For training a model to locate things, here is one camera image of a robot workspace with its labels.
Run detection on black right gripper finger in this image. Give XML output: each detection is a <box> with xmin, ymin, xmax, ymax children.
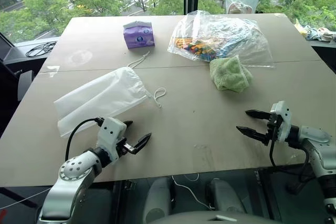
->
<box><xmin>236</xmin><ymin>125</ymin><xmax>270</xmax><ymax>145</ymax></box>
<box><xmin>245</xmin><ymin>109</ymin><xmax>272</xmax><ymax>122</ymax></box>

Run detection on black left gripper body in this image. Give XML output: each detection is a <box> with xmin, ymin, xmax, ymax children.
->
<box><xmin>115</xmin><ymin>129</ymin><xmax>138</xmax><ymax>156</ymax></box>

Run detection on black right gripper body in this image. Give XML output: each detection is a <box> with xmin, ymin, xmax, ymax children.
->
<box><xmin>264</xmin><ymin>113</ymin><xmax>284</xmax><ymax>146</ymax></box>

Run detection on green folded towel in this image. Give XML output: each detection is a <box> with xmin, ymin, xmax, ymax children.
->
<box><xmin>209</xmin><ymin>55</ymin><xmax>254</xmax><ymax>94</ymax></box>

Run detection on clear bag of colourful blocks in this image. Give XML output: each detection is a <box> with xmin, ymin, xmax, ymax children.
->
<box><xmin>167</xmin><ymin>9</ymin><xmax>275</xmax><ymax>69</ymax></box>

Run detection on clear blue-zip plastic bag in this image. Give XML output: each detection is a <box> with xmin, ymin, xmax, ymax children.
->
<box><xmin>224</xmin><ymin>0</ymin><xmax>262</xmax><ymax>15</ymax></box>

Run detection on dark grey rounded robot leg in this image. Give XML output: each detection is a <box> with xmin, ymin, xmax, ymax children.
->
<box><xmin>205</xmin><ymin>178</ymin><xmax>247</xmax><ymax>215</ymax></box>
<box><xmin>142</xmin><ymin>177</ymin><xmax>176</xmax><ymax>218</ymax></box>

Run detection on purple tissue pack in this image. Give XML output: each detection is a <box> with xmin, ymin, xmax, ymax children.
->
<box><xmin>122</xmin><ymin>20</ymin><xmax>156</xmax><ymax>50</ymax></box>

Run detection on grey rounded robot torso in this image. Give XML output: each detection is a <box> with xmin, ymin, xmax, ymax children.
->
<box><xmin>156</xmin><ymin>210</ymin><xmax>264</xmax><ymax>224</ymax></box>

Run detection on pile of pastel cloths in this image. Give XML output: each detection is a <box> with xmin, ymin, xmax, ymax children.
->
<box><xmin>293</xmin><ymin>18</ymin><xmax>336</xmax><ymax>42</ymax></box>

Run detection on dark grey chair back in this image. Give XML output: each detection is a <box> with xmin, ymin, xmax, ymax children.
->
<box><xmin>16</xmin><ymin>71</ymin><xmax>35</xmax><ymax>102</ymax></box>

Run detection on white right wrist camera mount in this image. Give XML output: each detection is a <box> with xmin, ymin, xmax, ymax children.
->
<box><xmin>269</xmin><ymin>100</ymin><xmax>292</xmax><ymax>144</ymax></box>

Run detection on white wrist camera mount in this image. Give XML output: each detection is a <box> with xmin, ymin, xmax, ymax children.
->
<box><xmin>97</xmin><ymin>116</ymin><xmax>127</xmax><ymax>161</ymax></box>
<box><xmin>269</xmin><ymin>100</ymin><xmax>292</xmax><ymax>144</ymax></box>

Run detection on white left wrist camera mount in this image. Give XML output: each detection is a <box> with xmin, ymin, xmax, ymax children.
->
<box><xmin>97</xmin><ymin>116</ymin><xmax>127</xmax><ymax>161</ymax></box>

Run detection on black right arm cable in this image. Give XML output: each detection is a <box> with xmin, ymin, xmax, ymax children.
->
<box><xmin>268</xmin><ymin>136</ymin><xmax>311</xmax><ymax>183</ymax></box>

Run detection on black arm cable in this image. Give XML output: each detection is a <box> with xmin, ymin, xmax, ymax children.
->
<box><xmin>268</xmin><ymin>136</ymin><xmax>311</xmax><ymax>183</ymax></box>
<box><xmin>65</xmin><ymin>118</ymin><xmax>105</xmax><ymax>162</ymax></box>

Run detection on white drawstring bag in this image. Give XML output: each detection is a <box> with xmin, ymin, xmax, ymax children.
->
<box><xmin>53</xmin><ymin>50</ymin><xmax>168</xmax><ymax>139</ymax></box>

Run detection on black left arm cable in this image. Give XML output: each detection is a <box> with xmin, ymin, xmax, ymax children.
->
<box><xmin>65</xmin><ymin>118</ymin><xmax>105</xmax><ymax>162</ymax></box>

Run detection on thin white cable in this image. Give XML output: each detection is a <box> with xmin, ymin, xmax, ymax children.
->
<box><xmin>171</xmin><ymin>173</ymin><xmax>219</xmax><ymax>210</ymax></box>

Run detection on thin white string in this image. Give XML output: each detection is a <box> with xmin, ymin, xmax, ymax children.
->
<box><xmin>0</xmin><ymin>187</ymin><xmax>54</xmax><ymax>209</ymax></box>

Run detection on black coiled cables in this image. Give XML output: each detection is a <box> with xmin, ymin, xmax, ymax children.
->
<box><xmin>25</xmin><ymin>40</ymin><xmax>59</xmax><ymax>58</ymax></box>

